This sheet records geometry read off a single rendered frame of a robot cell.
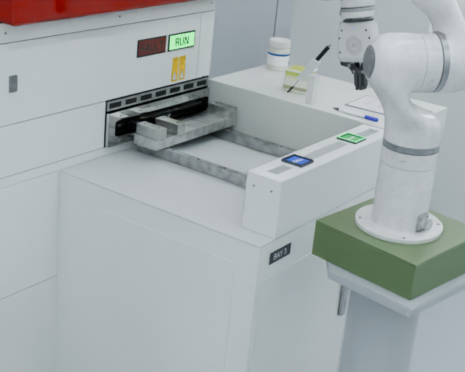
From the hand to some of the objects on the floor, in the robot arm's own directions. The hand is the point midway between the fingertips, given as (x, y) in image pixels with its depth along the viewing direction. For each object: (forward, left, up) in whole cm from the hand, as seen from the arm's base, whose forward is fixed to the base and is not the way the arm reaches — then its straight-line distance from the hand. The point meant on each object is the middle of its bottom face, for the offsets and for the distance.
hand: (361, 81), depth 232 cm
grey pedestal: (-45, +26, -110) cm, 122 cm away
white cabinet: (+25, +7, -112) cm, 115 cm away
